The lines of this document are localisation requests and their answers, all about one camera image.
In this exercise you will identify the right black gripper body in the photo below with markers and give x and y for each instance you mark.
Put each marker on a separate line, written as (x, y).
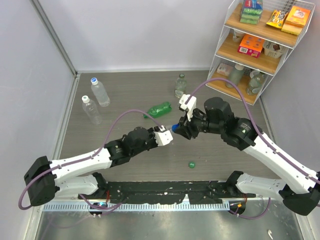
(198, 123)

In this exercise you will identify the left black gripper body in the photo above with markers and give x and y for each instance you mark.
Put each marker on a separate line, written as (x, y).
(151, 142)

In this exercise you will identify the pepsi bottle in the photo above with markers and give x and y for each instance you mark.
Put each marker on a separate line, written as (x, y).
(172, 128)

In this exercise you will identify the green plastic bottle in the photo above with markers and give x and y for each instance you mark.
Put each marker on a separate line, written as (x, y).
(159, 110)

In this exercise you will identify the clear plastic bottle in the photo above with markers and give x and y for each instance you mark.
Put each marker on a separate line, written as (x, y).
(92, 112)

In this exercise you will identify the white bottle cap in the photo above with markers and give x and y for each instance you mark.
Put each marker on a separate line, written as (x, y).
(85, 99)

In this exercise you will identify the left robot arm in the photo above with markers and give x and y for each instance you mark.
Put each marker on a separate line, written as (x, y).
(45, 177)

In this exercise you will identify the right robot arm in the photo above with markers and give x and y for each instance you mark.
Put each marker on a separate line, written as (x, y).
(297, 186)

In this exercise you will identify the clear glass bottle green cap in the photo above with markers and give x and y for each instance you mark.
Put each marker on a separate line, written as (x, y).
(180, 86)

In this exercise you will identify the grey green bottle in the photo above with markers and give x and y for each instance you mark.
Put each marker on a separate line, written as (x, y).
(236, 74)

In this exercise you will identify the clear bottle blue cap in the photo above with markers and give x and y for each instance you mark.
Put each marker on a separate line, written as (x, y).
(100, 93)

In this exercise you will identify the clear bottle on shelf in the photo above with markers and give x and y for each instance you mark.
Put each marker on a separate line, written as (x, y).
(255, 83)

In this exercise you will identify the pink white packet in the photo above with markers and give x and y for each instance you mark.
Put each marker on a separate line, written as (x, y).
(224, 69)

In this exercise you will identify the orange pink box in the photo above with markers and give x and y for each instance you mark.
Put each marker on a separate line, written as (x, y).
(251, 46)

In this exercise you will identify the white cup on shelf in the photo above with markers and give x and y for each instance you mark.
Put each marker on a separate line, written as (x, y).
(237, 36)

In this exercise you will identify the green sponge pack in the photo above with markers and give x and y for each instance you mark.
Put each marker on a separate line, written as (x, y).
(251, 11)

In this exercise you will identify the yellow snack bag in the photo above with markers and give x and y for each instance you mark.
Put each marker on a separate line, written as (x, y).
(277, 19)

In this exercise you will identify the orange yellow box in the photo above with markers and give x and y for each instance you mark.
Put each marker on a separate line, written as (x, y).
(295, 21)

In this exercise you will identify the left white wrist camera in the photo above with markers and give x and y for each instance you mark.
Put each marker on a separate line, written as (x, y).
(163, 135)

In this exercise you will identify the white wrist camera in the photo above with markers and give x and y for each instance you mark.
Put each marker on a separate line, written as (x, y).
(163, 135)
(187, 105)

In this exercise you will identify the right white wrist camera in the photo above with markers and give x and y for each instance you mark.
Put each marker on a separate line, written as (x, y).
(187, 105)

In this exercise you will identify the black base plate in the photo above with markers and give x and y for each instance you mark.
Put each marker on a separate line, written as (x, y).
(167, 192)

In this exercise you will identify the white cable duct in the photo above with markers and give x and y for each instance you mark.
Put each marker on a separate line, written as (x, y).
(81, 206)

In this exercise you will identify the white wire shelf rack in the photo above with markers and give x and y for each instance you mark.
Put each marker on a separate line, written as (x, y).
(226, 50)

